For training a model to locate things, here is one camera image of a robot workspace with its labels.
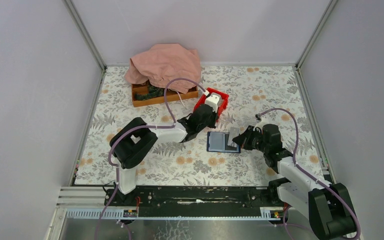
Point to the grey card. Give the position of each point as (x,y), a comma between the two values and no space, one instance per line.
(233,133)

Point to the pink cloth garment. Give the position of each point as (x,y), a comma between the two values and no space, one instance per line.
(163,63)

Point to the navy blue card holder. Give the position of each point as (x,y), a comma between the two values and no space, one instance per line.
(218,142)

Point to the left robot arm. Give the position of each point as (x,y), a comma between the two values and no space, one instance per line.
(130,146)

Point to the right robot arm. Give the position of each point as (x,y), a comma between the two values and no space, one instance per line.
(327,206)

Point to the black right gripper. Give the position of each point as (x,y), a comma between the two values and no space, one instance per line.
(244,139)

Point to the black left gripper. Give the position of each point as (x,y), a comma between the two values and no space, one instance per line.
(213,115)

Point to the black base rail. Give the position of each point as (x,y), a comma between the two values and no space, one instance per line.
(197,202)

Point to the red plastic bin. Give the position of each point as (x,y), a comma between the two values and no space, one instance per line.
(207,92)

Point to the wooden tray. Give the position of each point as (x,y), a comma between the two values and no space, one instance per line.
(171,95)

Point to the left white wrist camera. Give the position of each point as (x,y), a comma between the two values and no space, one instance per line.
(214,100)

